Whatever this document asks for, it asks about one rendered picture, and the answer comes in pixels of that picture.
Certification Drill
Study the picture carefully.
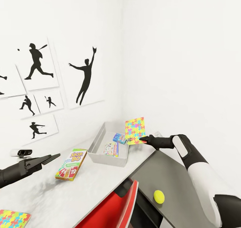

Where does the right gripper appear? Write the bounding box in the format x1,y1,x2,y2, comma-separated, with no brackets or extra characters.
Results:
139,135,164,151

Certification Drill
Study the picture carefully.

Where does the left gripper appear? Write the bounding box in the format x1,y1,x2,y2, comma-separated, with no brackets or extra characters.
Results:
3,153,61,184

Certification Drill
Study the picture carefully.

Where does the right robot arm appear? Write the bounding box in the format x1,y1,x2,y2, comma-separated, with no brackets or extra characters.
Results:
139,131,241,228

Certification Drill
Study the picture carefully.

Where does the board game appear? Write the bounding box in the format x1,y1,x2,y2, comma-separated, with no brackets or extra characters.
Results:
103,143,119,157
55,148,87,181
113,133,127,144

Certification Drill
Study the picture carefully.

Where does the tennis ball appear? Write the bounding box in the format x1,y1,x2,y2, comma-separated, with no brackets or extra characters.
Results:
154,190,165,204

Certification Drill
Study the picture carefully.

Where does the jigsaw puzzle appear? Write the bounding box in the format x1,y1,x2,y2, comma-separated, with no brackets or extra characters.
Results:
0,209,32,228
125,117,147,145

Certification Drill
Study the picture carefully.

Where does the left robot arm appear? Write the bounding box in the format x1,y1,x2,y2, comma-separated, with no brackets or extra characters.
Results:
0,149,61,189

